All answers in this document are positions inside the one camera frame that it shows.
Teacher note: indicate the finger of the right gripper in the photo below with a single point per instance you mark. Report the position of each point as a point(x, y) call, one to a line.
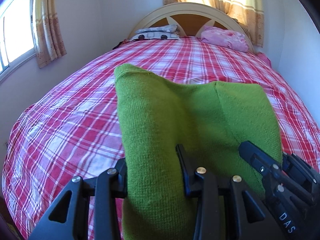
point(301, 172)
point(268, 167)

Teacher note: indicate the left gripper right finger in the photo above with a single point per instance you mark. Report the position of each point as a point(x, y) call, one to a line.
point(226, 207)

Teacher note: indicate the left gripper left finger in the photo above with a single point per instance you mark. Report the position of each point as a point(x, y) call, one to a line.
point(68, 215)

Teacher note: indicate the green striped knit sweater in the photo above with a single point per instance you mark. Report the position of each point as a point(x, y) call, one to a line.
point(210, 121)

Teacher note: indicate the red plaid bed cover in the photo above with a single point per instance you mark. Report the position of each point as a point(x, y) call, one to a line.
point(74, 129)

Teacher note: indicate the pink floral pillow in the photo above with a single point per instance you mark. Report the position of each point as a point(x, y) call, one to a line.
point(225, 38)

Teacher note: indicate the grey patterned pillow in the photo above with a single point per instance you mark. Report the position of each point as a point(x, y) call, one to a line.
point(167, 32)

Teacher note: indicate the cream wooden headboard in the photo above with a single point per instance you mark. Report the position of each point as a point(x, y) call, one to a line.
point(191, 18)

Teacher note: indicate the beige curtain left window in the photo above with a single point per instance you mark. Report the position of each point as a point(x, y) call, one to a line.
point(47, 38)

